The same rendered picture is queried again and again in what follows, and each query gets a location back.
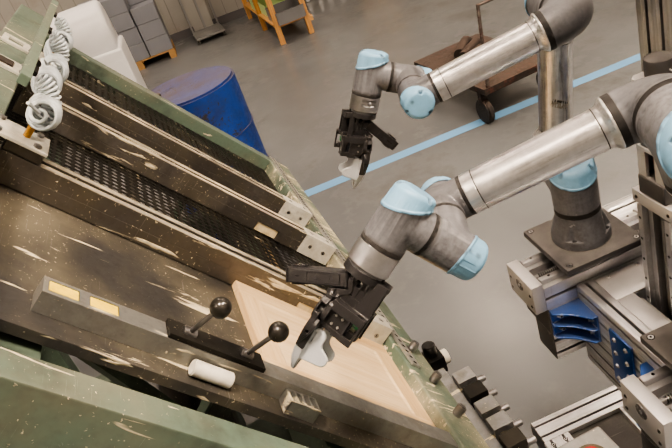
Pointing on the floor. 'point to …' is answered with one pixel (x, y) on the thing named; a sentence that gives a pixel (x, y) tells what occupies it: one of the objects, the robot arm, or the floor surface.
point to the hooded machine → (100, 39)
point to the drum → (214, 102)
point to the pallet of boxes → (138, 22)
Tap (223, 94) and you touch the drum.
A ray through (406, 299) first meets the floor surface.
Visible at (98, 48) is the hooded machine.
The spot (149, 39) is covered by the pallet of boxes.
